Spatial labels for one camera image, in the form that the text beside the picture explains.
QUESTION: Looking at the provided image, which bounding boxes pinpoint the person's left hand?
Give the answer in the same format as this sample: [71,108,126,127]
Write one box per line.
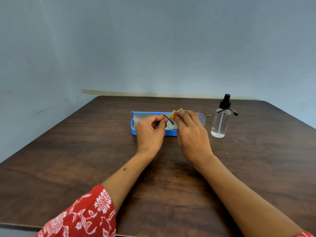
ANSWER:
[134,114,168,156]

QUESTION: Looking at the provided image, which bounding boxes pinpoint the person's right hand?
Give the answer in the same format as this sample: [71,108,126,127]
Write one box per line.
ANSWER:
[173,110,214,169]

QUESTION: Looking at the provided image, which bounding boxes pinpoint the thin metal frame eyeglasses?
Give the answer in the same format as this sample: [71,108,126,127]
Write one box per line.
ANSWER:
[154,109,239,131]

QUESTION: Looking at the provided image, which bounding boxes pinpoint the yellow cleaning cloth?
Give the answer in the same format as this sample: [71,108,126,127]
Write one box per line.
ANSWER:
[170,108,186,120]

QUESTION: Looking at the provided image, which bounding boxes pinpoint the person's right forearm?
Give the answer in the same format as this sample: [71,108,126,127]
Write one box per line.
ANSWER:
[192,153,307,237]

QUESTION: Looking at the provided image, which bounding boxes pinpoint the person's left forearm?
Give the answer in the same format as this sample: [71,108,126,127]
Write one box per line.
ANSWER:
[101,148,160,215]

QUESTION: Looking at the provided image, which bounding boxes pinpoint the blue eyeglasses case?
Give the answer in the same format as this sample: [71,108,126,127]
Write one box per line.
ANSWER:
[130,111,179,137]

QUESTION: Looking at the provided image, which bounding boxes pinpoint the clear spray bottle black nozzle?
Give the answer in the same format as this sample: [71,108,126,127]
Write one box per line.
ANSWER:
[211,94,232,139]

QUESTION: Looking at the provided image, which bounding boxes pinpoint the red floral left sleeve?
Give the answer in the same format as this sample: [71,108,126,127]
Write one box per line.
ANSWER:
[35,184,117,237]

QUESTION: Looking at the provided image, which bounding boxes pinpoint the red floral sleeve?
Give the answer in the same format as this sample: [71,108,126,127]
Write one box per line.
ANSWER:
[35,184,117,237]
[293,230,316,237]

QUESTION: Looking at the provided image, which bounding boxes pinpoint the red floral right sleeve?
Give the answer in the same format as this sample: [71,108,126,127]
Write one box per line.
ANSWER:
[293,230,316,237]

